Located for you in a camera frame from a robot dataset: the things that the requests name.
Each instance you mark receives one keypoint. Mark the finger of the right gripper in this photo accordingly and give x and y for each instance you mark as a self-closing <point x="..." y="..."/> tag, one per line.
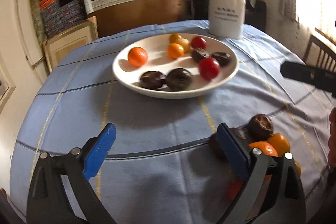
<point x="318" y="77"/>

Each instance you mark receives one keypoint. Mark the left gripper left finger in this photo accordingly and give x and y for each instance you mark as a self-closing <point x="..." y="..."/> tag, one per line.
<point x="47" y="200"/>

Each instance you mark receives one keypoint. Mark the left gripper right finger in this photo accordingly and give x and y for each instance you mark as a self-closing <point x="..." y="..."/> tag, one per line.
<point x="271" y="192"/>

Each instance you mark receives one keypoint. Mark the dark brown water chestnut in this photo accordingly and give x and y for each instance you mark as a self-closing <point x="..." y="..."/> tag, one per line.
<point x="178" y="79"/>

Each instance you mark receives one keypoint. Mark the large orange tangerine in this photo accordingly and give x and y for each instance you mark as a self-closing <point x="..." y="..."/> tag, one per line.
<point x="137" y="57"/>

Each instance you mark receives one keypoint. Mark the orange kumquat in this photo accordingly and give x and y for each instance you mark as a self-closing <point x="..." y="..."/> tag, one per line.
<point x="174" y="38"/>
<point x="265" y="147"/>
<point x="280" y="143"/>

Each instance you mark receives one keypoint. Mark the operator hand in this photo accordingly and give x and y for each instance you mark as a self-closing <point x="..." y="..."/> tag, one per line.
<point x="332" y="139"/>

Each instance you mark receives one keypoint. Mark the wooden chair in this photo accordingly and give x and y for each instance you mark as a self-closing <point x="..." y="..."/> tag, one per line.
<point x="320" y="52"/>

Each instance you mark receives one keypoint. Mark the brown chestnut on cloth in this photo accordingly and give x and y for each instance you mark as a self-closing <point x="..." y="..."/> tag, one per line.
<point x="260" y="127"/>

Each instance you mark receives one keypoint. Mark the dark chestnut right plate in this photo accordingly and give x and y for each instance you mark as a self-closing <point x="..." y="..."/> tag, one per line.
<point x="222" y="58"/>

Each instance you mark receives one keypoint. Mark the dark chestnut plate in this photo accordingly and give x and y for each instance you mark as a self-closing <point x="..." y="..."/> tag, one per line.
<point x="222" y="58"/>
<point x="153" y="80"/>

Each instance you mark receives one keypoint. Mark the red cherry tomato front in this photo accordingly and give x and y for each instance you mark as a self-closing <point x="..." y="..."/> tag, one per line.
<point x="209" y="68"/>

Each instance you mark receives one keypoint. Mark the red cherry tomato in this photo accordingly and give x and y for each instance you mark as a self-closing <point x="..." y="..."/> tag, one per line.
<point x="209" y="68"/>
<point x="198" y="42"/>

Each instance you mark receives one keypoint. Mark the blue checked tablecloth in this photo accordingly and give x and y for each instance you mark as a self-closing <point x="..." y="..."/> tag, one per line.
<point x="160" y="168"/>

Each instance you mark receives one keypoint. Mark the white thermos jug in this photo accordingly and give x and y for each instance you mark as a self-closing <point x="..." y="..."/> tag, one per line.
<point x="226" y="17"/>

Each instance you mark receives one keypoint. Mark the red cherry tomato back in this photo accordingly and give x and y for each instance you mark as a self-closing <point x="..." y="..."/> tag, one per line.
<point x="198" y="42"/>

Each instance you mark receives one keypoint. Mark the yellow cherry tomato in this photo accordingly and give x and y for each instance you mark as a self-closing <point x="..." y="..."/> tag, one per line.
<point x="184" y="43"/>

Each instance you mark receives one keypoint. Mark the white round plate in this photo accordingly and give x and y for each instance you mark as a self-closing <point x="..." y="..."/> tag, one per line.
<point x="158" y="60"/>

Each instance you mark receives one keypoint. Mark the small orange tomato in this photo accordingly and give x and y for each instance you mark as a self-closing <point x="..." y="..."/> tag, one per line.
<point x="175" y="51"/>

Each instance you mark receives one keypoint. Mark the dark chestnut front plate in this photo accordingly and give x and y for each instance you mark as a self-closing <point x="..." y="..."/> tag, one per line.
<point x="153" y="80"/>

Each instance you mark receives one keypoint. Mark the brown wooden board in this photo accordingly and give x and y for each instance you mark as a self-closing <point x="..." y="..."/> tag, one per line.
<point x="126" y="16"/>

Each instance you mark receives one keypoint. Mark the patterned fabric boxes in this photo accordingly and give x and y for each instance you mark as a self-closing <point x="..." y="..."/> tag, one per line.
<point x="59" y="15"/>

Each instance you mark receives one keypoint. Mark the window with white frame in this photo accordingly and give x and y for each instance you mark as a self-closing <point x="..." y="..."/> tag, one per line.
<point x="7" y="84"/>

